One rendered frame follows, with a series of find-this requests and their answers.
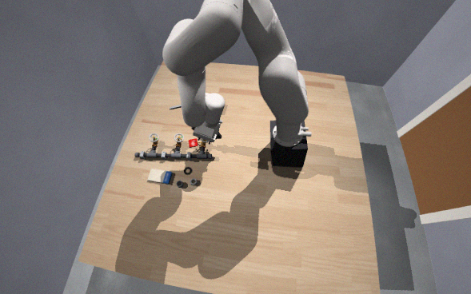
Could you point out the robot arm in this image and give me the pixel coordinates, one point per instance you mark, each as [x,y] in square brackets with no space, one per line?
[193,44]

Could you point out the grey pipe manifold with three valves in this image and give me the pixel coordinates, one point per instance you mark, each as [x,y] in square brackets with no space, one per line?
[177,153]

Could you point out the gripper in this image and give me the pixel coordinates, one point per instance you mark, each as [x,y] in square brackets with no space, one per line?
[216,131]

